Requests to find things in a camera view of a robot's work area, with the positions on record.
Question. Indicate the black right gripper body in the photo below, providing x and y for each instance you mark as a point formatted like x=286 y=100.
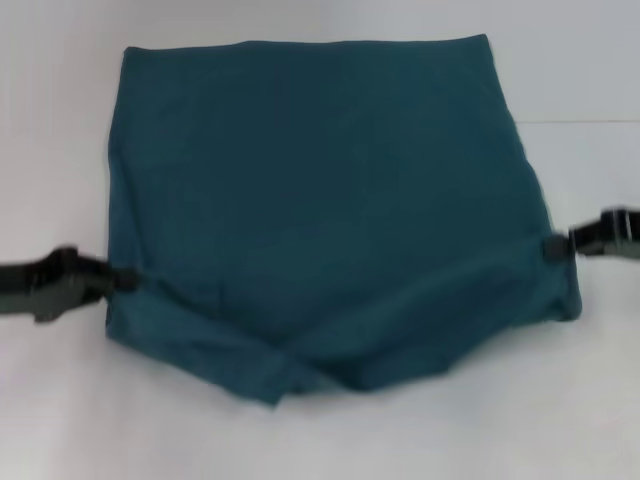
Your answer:
x=610 y=235

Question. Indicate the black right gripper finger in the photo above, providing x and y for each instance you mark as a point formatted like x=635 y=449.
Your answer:
x=557 y=249

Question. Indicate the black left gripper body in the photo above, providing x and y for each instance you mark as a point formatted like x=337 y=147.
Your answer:
x=50 y=285

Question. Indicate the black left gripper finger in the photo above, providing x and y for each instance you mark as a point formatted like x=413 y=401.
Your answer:
x=125 y=280

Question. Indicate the teal blue t-shirt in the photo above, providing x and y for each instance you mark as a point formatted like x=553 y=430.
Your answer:
x=325 y=200

